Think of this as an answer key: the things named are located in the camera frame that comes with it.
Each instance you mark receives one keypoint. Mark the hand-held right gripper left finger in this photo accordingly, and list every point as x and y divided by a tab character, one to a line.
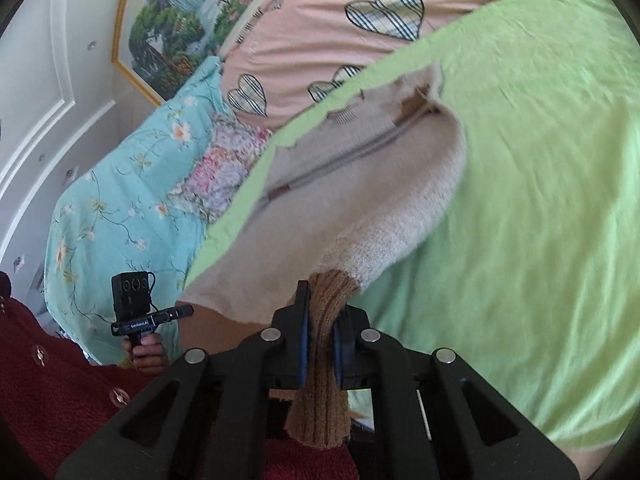
303	340

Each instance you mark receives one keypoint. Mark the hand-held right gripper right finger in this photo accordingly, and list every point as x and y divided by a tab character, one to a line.
338	347

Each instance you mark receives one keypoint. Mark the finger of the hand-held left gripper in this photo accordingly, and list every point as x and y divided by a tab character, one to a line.
182	311

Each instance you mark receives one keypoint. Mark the light fuzzy knitted sweater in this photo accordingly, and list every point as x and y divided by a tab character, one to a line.
350	190

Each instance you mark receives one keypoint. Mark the person's left hand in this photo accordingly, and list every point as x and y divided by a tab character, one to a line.
150	355

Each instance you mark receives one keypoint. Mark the blue floral quilt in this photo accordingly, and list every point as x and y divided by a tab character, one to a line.
130	185

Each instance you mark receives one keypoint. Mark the dark red knitted cardigan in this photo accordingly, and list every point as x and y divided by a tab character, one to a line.
50	390

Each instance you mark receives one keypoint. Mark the floral ruffled pillow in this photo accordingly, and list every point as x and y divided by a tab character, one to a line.
225	170

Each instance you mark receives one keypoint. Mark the green bed sheet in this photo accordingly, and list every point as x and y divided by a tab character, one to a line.
525	200

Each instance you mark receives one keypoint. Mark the gold-framed landscape painting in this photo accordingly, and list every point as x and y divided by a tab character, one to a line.
170	25

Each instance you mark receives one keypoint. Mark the pink heart-print quilt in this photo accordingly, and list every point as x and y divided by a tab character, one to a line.
310	35

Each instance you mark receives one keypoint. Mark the white wall socket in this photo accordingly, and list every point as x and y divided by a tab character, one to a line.
19	263

